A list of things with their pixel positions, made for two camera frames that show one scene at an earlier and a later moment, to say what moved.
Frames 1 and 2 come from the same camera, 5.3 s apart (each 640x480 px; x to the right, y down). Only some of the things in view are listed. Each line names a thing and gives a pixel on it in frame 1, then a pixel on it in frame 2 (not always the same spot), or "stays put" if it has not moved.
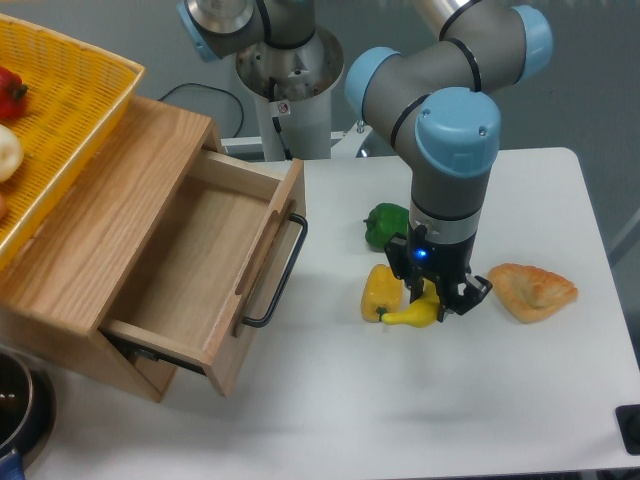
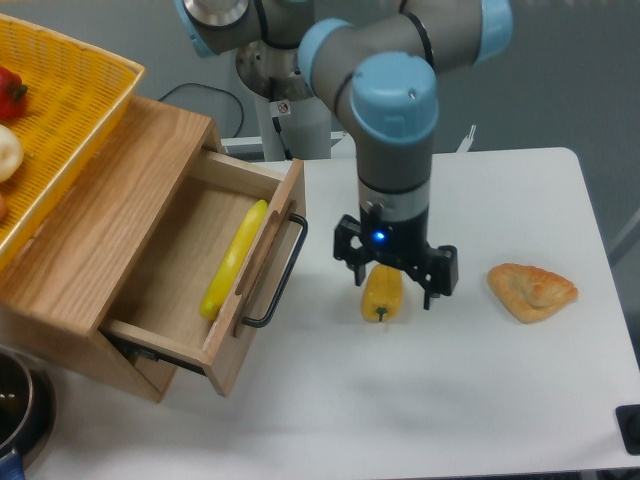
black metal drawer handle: [286, 281] stays put
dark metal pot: [28, 414] stays put
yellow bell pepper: [382, 293] stays put
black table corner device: [628, 419] stays put
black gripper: [414, 257] → [403, 242]
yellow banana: [421, 313] → [230, 263]
